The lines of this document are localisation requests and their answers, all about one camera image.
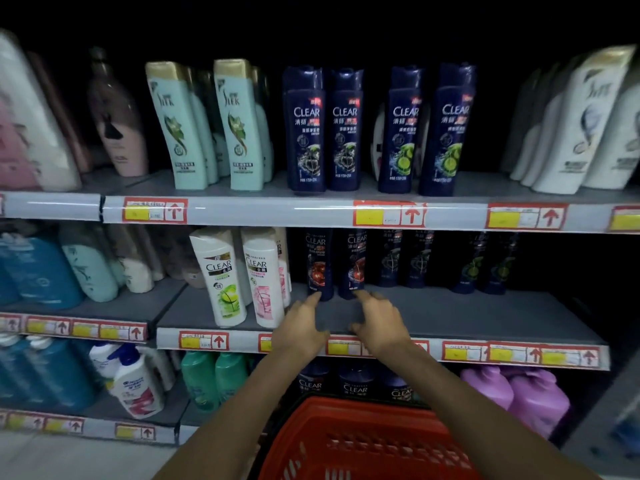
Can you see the teal curvy bottle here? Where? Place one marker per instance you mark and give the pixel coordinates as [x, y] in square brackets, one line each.
[92, 269]

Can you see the purple pump bottle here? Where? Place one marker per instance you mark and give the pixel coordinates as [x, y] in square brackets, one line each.
[537, 402]
[487, 387]

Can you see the person's left hand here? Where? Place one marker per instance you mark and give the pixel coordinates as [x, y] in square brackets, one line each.
[300, 334]

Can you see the white curvy bottle gold cap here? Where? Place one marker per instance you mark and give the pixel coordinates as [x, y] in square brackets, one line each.
[547, 144]
[522, 144]
[580, 129]
[617, 149]

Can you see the navy red Clear bottle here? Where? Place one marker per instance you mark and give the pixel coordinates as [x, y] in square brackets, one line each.
[320, 264]

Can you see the navy round bottle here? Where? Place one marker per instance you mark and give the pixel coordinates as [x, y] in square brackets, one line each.
[400, 389]
[312, 382]
[356, 384]

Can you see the white bottle red label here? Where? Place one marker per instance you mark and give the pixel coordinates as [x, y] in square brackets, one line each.
[377, 144]

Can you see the dark red-label shampoo bottle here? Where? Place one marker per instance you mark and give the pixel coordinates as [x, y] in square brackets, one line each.
[353, 264]

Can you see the blue square bottle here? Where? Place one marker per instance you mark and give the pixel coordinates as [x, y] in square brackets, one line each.
[45, 274]

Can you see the row of large navy bottles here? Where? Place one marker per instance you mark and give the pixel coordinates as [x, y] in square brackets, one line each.
[305, 129]

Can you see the beige bottle white base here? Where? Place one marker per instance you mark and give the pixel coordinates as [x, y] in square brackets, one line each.
[157, 269]
[137, 277]

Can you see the orange shopping basket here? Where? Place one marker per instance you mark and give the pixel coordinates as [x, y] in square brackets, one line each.
[360, 419]

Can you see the grey metal store shelving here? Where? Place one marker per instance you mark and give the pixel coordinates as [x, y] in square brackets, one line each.
[155, 210]

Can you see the white pump bottle blue cap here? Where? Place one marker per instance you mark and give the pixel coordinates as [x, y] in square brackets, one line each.
[135, 389]
[102, 362]

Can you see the person's right hand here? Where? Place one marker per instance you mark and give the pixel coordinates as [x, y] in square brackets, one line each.
[385, 329]

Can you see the white tall bottle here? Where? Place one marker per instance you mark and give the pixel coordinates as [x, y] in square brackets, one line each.
[40, 119]

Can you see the pink tall bottle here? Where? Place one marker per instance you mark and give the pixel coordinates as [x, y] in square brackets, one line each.
[15, 159]

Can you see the pink bottle black dress print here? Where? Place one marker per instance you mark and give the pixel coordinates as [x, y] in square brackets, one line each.
[117, 129]

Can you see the white pink-label shampoo bottle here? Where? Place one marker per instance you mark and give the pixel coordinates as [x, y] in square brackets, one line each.
[262, 279]
[286, 279]

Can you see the white blue tube bottle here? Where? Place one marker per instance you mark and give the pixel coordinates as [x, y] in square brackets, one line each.
[627, 429]

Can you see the person's right forearm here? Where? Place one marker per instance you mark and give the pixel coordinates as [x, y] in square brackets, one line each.
[475, 424]

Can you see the grey store shelf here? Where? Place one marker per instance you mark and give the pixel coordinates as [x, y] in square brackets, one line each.
[450, 309]

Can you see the beige bottle brown base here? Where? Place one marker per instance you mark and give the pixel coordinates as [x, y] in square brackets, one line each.
[195, 277]

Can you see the person's left forearm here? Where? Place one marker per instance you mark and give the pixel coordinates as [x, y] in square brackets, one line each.
[225, 429]

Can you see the grey end rack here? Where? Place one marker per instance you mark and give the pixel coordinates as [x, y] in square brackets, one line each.
[590, 434]

